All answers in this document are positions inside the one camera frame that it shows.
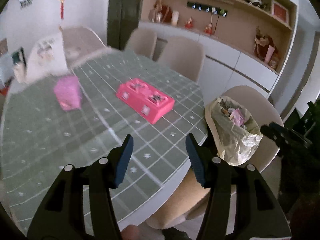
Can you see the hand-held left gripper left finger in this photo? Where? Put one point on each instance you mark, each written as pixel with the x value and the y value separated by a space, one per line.
pixel 123 160

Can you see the white cartoon printed sign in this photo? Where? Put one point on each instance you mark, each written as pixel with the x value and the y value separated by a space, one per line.
pixel 47 57

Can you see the yellow seat cushion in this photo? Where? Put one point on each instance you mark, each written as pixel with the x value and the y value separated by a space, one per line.
pixel 185 197

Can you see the white cup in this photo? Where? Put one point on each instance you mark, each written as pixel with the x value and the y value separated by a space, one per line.
pixel 175 18

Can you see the green checked tablecloth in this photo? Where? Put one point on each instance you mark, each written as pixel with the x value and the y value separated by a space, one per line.
pixel 62 142

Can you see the red figurine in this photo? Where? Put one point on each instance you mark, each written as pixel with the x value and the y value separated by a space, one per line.
pixel 189 23
pixel 208 28

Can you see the beige dining chair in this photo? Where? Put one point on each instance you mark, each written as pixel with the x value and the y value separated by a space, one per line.
pixel 141 42
pixel 182 57
pixel 262 105

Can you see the wooden shelf unit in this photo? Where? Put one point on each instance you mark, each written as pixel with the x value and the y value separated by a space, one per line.
pixel 240 22

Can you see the dark red bag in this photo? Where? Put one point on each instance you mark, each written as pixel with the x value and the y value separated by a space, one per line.
pixel 168 13

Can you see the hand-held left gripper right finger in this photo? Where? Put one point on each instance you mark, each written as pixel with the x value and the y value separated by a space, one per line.
pixel 197 160

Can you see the red framed picture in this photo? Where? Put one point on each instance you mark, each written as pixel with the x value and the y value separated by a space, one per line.
pixel 280 10

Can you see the white sideboard cabinet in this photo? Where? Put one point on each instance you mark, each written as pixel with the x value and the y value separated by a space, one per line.
pixel 220 57

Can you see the pink white wrapper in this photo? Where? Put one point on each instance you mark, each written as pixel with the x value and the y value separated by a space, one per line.
pixel 237 117

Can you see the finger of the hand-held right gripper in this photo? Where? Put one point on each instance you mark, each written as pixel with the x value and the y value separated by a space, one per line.
pixel 292 132
pixel 272 133

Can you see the pink toy stove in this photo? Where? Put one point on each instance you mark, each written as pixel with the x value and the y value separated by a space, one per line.
pixel 145 100

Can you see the white thermos green lid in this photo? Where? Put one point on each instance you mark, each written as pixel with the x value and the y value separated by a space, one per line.
pixel 20 67

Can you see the translucent plastic bag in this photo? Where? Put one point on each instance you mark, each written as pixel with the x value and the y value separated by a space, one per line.
pixel 240 145

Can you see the mesh food cover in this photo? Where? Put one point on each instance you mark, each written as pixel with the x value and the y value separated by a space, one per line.
pixel 82 42

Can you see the dark glass cabinet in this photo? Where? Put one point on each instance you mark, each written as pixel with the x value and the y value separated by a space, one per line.
pixel 125 12

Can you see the white oval table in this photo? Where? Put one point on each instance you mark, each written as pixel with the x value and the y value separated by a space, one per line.
pixel 155 197

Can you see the person's left hand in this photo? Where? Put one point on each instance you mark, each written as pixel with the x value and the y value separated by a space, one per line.
pixel 130 232

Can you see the black hook rack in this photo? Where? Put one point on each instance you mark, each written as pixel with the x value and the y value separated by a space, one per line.
pixel 200 7

